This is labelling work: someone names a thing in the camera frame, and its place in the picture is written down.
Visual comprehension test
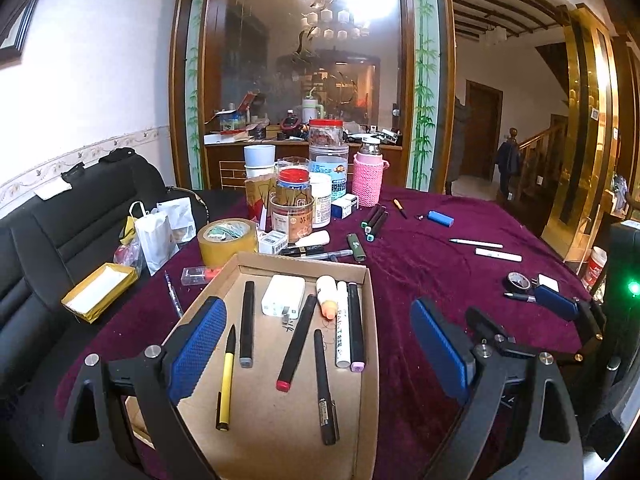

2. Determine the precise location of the pink knit-sleeved bottle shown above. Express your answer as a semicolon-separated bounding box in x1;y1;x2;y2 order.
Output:
351;135;391;208

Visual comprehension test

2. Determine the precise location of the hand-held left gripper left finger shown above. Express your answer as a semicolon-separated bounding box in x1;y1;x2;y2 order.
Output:
57;296;228;480

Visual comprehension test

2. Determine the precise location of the white plastic jar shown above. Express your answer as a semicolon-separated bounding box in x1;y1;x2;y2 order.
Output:
308;173;334;229

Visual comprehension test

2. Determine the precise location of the dark framed wall picture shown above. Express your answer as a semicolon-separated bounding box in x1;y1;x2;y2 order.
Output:
0;0;43;68

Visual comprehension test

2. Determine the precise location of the yellow plastic bag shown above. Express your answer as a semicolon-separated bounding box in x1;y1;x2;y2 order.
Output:
118;201;146;261

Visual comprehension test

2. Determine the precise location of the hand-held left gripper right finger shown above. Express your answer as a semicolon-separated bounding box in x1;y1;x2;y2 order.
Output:
410;298;585;480

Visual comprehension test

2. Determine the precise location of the clear ballpoint pen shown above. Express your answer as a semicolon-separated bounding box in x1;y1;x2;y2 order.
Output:
295;249;354;262

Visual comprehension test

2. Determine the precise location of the black clip pen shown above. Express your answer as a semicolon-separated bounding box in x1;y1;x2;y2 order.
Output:
313;329;341;447

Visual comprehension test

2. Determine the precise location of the small white barcode box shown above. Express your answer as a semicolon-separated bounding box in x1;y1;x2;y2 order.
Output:
257;230;289;255

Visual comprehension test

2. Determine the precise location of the black marker pink cap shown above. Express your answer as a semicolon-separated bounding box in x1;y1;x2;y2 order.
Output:
347;282;366;373

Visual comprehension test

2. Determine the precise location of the black sofa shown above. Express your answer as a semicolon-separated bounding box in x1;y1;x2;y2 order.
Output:
0;147;221;411

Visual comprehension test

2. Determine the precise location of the thick white pen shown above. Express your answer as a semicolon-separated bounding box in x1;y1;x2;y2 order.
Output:
474;247;523;263

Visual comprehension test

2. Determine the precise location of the brown cardboard box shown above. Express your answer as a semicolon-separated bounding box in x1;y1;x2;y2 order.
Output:
125;251;379;480

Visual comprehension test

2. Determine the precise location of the wooden staircase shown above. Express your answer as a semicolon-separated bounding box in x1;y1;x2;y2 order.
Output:
517;115;571;211

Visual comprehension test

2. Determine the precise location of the brown label jar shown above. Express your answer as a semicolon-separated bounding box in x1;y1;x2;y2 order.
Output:
270;194;315;245

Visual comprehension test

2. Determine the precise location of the black tape roll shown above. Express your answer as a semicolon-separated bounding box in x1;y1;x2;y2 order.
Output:
504;271;534;292

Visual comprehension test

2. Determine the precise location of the yellow pen black tip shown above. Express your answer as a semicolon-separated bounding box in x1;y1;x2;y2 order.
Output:
215;324;237;432

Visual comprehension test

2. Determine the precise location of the brown wooden door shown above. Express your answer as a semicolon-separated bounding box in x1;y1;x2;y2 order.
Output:
462;80;503;181

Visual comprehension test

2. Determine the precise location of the flat yellow box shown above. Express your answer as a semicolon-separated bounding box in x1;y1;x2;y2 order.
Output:
61;262;139;324

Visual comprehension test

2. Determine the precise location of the small blue and white box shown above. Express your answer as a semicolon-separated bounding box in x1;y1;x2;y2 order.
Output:
330;194;360;220

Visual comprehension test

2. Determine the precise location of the white and red bucket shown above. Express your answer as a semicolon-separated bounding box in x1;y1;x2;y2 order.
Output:
582;246;608;291

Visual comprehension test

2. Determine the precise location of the bamboo painted glass panel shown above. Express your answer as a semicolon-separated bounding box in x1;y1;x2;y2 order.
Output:
405;0;441;192
185;0;207;188

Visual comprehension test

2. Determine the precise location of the wooden framed glass partition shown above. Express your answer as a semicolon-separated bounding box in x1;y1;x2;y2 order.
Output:
169;0;457;193

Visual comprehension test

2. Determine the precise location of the thin white stylus pen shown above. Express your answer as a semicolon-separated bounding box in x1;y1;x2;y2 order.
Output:
448;238;504;249

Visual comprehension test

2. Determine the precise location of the white glue bottle orange cap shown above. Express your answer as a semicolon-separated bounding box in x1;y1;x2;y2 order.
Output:
315;276;338;321

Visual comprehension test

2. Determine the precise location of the black marker grey cap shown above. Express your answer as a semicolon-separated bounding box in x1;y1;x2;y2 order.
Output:
239;280;256;369

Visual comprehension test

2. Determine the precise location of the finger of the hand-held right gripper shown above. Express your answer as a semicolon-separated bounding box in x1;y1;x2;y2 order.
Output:
532;285;605;342
465;306;608;367

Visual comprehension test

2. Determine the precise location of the tall clear jar red lid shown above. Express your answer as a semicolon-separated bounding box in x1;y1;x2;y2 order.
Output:
307;118;350;207

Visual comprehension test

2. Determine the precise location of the black marker red cap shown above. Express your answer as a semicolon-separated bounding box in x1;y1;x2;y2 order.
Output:
276;294;319;392

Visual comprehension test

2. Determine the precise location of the purple velvet tablecloth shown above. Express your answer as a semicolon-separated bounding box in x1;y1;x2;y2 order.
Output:
52;185;608;480

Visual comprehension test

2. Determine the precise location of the golden pillar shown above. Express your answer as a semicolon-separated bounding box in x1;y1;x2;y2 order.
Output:
542;5;618;261

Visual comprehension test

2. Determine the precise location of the small clear plastic case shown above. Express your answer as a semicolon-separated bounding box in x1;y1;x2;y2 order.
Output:
181;266;223;287

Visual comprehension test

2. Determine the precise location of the white paint marker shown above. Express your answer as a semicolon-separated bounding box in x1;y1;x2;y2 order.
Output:
335;280;351;369

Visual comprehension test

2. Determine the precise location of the white paper sheet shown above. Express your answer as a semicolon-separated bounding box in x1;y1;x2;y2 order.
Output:
34;179;73;201

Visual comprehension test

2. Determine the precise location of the white paper bag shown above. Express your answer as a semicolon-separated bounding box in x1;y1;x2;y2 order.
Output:
156;197;197;244
134;208;180;277

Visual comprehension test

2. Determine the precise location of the tan packing tape roll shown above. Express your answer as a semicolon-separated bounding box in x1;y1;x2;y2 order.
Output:
197;218;259;269

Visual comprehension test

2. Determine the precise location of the red lid jar of sticks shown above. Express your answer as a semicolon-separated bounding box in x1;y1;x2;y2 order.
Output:
276;167;313;201

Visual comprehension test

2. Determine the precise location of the thin dark pen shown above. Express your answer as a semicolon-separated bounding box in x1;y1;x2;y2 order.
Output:
164;270;184;318

